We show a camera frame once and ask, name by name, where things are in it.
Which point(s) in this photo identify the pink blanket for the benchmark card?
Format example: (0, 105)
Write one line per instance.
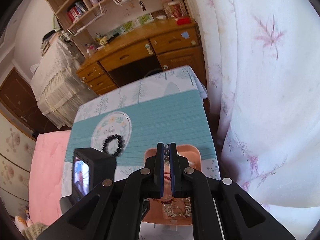
(45, 179)

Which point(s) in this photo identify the pink paper box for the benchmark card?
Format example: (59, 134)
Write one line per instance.
(156, 214)

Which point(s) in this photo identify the brown door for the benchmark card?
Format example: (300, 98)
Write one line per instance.
(18, 98)

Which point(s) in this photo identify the red box on desk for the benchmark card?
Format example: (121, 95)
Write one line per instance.
(183, 21)

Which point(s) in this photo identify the wooden bookshelf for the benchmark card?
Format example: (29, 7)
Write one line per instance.
(90, 23)

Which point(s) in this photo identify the tree-print tablecloth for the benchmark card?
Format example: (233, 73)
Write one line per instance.
(166, 107)

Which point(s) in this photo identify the white floral curtain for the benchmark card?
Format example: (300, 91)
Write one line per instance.
(262, 68)

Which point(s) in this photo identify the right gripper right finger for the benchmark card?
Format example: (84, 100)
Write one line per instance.
(221, 209)

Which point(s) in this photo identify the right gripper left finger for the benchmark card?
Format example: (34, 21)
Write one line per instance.
(112, 209)

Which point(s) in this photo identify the wooden desk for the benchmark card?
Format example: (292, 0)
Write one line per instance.
(153, 48)

